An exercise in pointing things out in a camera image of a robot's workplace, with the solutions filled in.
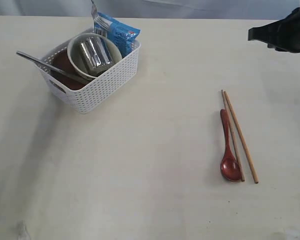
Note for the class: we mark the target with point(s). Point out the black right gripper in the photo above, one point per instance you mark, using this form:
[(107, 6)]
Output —
[(285, 33)]

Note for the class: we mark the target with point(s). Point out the wooden chopstick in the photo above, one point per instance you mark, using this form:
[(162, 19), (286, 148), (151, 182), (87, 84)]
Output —
[(237, 157), (242, 139)]

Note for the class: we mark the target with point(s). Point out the red-brown wooden spoon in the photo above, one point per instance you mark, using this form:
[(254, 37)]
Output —
[(229, 166)]

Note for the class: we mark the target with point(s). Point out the silver metal spoon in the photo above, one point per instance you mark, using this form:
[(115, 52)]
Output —
[(99, 22)]

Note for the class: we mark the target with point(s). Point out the shiny steel cup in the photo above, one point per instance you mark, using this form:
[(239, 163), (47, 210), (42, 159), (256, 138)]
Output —
[(95, 55)]

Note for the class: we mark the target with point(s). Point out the silver metal knife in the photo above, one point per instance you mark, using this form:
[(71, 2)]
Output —
[(53, 68)]

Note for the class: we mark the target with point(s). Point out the white perforated plastic basket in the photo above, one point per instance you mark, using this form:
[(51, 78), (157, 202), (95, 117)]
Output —
[(87, 98)]

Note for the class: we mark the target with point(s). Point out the blue snack packet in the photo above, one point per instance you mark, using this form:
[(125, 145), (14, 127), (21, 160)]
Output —
[(120, 34)]

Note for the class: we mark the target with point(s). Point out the cream ceramic bowl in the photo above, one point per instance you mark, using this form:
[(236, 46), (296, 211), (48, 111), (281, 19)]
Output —
[(74, 56)]

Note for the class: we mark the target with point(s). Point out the brown plate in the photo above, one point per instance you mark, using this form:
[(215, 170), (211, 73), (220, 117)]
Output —
[(62, 62)]

